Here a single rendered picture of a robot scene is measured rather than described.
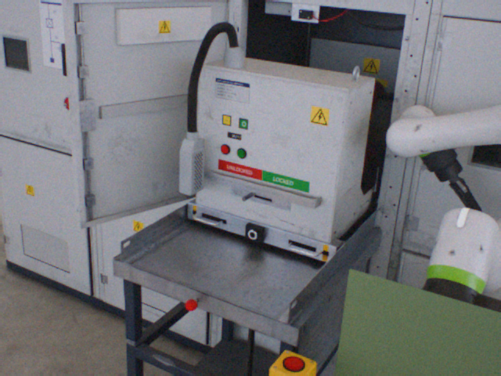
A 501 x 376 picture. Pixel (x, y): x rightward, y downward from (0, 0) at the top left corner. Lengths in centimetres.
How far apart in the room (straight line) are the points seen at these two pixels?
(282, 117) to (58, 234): 166
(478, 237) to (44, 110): 206
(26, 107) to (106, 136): 103
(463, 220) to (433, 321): 25
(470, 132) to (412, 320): 52
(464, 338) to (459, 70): 86
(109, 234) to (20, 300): 68
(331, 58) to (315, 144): 102
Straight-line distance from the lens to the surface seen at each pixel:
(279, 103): 169
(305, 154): 169
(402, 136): 159
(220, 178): 182
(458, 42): 184
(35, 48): 280
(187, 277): 169
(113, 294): 294
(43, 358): 282
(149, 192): 212
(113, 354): 279
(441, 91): 187
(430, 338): 131
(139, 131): 202
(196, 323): 267
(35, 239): 321
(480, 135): 155
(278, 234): 181
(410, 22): 189
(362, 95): 172
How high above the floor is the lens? 173
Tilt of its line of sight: 23 degrees down
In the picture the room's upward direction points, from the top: 3 degrees clockwise
